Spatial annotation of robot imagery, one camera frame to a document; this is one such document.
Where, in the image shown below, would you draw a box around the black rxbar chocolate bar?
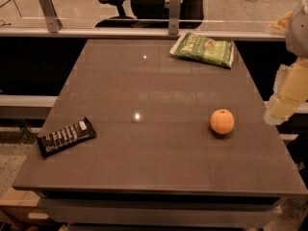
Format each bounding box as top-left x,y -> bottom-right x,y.
37,117 -> 96,157

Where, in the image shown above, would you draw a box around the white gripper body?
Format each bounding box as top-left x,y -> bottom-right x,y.
286,0 -> 308,58

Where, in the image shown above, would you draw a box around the wooden crate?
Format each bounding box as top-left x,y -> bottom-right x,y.
0,188 -> 57,231

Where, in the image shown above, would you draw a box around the middle metal bracket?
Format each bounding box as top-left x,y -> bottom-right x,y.
168,0 -> 181,36

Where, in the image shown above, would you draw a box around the left metal bracket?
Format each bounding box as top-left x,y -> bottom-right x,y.
38,0 -> 63,33

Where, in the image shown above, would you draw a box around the orange fruit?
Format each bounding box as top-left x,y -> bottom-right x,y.
210,109 -> 235,135

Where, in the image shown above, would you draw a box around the metal bracket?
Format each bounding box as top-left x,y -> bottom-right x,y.
168,0 -> 181,36
38,0 -> 63,33

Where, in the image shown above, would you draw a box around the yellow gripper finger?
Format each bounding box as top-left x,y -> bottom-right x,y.
266,12 -> 293,36
264,58 -> 308,125

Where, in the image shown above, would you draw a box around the green jalapeno chip bag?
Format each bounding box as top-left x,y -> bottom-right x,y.
169,32 -> 234,68

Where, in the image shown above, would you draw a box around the black office chair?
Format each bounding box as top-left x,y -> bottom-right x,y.
95,0 -> 204,29

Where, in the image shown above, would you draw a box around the glass partition panel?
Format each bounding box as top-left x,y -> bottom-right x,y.
0,0 -> 301,32

